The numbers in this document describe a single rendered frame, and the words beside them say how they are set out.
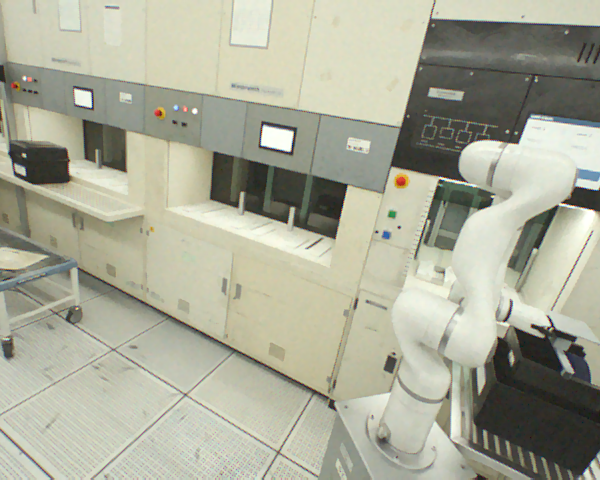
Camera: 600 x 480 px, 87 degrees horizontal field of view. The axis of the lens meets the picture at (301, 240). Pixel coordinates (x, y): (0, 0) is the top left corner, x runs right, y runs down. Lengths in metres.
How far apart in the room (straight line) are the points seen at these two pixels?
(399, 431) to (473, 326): 0.35
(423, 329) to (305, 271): 1.00
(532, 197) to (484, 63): 0.78
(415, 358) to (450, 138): 0.90
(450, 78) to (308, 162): 0.67
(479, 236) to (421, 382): 0.36
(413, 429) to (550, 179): 0.65
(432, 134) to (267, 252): 1.00
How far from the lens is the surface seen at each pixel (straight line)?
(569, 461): 1.26
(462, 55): 1.47
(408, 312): 0.80
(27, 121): 3.41
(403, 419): 0.94
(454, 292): 1.09
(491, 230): 0.78
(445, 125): 1.43
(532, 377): 1.14
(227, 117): 1.81
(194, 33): 2.02
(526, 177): 0.81
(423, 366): 0.86
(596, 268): 1.52
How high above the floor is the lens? 1.51
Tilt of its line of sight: 20 degrees down
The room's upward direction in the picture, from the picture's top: 10 degrees clockwise
